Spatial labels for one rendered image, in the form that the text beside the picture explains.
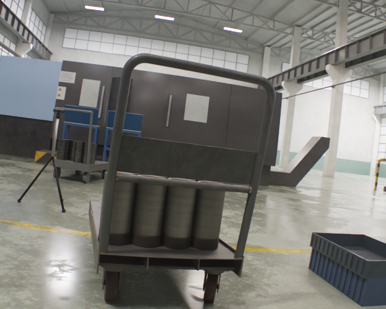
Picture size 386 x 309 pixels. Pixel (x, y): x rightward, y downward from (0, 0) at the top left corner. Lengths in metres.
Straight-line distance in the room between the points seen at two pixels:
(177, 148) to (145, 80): 6.28
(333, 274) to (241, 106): 5.98
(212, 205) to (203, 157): 0.27
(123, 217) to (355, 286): 1.20
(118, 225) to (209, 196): 0.38
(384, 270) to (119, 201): 1.30
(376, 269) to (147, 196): 1.16
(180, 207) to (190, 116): 6.07
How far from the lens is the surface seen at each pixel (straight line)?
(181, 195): 1.46
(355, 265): 1.95
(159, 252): 1.43
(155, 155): 1.27
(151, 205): 1.44
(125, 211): 1.43
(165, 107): 7.46
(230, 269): 1.55
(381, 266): 1.94
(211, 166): 1.33
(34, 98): 7.72
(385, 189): 12.50
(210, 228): 1.53
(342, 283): 2.08
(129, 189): 1.42
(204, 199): 1.51
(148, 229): 1.46
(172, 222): 1.48
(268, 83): 1.36
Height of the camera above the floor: 0.68
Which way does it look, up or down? 1 degrees up
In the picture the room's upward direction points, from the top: 7 degrees clockwise
